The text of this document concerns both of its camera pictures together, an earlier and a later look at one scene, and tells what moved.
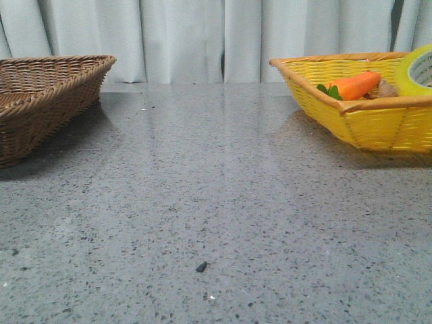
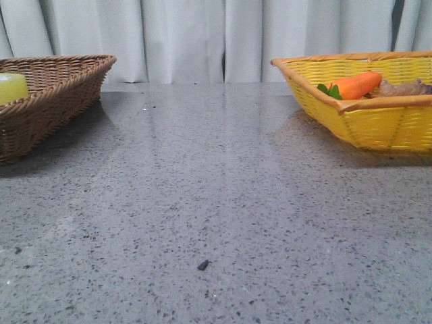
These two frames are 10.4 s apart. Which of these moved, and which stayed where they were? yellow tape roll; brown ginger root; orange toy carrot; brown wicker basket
Moved: yellow tape roll
Stayed: brown ginger root; orange toy carrot; brown wicker basket
